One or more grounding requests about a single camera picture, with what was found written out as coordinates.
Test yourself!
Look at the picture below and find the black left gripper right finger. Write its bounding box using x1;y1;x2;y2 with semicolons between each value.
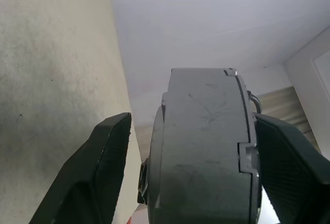
253;112;330;224

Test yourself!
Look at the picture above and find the grey motor housing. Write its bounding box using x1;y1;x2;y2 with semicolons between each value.
137;67;262;224

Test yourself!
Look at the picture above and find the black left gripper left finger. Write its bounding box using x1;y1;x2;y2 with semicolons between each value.
28;112;133;224

